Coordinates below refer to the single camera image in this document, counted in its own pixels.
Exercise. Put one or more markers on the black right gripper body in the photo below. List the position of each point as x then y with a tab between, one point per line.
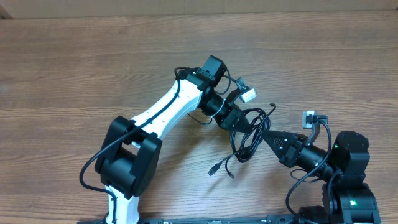
292	151

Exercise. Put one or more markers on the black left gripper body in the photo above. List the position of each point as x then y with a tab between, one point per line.
228	116

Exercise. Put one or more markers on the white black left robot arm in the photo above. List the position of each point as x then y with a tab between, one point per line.
131	148

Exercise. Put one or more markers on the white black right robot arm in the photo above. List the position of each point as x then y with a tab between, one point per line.
346	197

